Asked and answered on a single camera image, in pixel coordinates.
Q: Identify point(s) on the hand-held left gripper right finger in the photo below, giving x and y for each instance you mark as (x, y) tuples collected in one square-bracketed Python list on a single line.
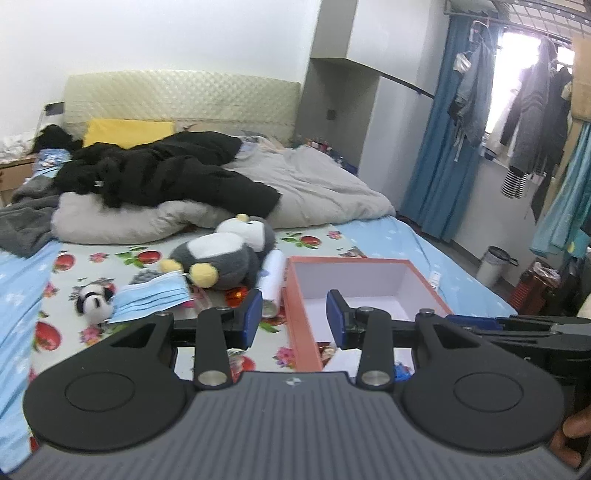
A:
[(335, 318)]

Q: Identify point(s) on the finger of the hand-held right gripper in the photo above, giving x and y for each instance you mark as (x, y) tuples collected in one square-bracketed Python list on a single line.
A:
[(480, 323)]

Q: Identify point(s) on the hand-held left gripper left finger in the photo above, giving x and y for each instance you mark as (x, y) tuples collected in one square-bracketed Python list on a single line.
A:
[(251, 318)]

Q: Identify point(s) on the red foil wrapper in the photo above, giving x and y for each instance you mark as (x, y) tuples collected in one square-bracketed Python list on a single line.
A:
[(238, 295)]

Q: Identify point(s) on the orange cardboard box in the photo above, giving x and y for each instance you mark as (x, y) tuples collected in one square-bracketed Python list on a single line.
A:
[(300, 323)]

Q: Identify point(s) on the blue white plastic packet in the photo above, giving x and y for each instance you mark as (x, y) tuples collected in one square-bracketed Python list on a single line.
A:
[(325, 353)]

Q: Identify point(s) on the blue face mask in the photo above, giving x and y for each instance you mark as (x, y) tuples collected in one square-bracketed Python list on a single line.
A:
[(147, 297)]

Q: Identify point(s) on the small panda plush toy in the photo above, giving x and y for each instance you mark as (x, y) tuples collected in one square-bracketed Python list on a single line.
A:
[(94, 300)]

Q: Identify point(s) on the person's right hand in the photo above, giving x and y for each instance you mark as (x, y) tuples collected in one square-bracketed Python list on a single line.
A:
[(575, 434)]

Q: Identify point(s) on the white cylindrical bottle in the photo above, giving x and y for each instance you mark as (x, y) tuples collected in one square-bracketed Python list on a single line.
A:
[(272, 277)]

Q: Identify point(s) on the white trash bin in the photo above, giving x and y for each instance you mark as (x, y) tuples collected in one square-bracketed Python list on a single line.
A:
[(494, 267)]

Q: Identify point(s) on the grey penguin plush toy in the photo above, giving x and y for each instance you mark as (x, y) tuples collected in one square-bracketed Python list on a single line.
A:
[(221, 258)]

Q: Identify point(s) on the red brown basket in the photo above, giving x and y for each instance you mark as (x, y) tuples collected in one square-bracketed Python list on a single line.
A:
[(535, 284)]

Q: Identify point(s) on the hanging teal cloth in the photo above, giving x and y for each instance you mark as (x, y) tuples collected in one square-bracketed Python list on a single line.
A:
[(563, 217)]

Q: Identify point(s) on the light grey duvet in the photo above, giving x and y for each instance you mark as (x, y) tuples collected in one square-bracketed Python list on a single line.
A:
[(314, 184)]

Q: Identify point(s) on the fruit printed mat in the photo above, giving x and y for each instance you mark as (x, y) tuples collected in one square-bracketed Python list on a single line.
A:
[(115, 272)]

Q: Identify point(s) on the hanging striped garment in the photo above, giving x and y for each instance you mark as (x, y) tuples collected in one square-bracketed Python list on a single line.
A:
[(515, 182)]

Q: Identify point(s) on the black puffer jacket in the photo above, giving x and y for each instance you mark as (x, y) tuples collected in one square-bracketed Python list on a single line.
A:
[(175, 175)]

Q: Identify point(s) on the blue curtain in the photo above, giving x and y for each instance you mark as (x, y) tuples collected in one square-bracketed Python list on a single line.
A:
[(438, 161)]

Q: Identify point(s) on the light patterned pillow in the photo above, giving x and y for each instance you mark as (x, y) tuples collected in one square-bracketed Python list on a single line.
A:
[(251, 145)]

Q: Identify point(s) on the row of small bottles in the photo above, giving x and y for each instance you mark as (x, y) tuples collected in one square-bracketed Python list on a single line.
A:
[(323, 145)]

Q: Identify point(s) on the white built-in cabinet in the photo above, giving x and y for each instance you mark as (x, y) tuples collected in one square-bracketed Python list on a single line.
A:
[(392, 115)]

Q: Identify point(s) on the hanging grey hoodie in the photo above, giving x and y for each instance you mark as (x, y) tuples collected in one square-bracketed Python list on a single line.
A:
[(531, 115)]

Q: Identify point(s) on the hanging black clothes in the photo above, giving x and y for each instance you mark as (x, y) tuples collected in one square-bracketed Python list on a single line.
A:
[(556, 115)]

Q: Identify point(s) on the yellow pillow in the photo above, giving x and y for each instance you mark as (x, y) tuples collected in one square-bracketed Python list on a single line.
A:
[(120, 134)]

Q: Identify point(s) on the beige quilted headboard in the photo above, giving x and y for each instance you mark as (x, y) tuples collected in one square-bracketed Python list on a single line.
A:
[(184, 99)]

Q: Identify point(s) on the hanging blue denim garment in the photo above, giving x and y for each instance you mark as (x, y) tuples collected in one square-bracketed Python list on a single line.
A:
[(475, 92)]

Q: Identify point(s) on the light blue bed sheet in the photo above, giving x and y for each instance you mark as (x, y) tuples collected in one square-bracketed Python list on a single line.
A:
[(18, 300)]

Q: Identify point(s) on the dark grey blanket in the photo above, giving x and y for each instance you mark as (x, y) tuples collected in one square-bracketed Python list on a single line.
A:
[(23, 226)]

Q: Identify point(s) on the blue printed packet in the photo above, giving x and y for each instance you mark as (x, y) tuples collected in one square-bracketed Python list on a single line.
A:
[(51, 159)]

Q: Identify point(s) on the brown cardboard sheet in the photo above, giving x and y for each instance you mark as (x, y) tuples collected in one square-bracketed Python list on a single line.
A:
[(581, 78)]

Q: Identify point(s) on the black garment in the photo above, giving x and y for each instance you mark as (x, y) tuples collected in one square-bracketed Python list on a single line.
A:
[(55, 138)]

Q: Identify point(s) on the brown bedside box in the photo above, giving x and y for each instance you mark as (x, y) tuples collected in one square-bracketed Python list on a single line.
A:
[(14, 177)]

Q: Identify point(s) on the white crumpled cloth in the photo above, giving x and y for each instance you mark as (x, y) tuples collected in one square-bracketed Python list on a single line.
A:
[(14, 147)]

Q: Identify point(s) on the metal ceiling drying rack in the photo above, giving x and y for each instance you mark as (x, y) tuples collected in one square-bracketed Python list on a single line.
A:
[(531, 11)]

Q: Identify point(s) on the dark wall switch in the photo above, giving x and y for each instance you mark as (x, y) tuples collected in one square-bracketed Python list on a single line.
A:
[(330, 115)]

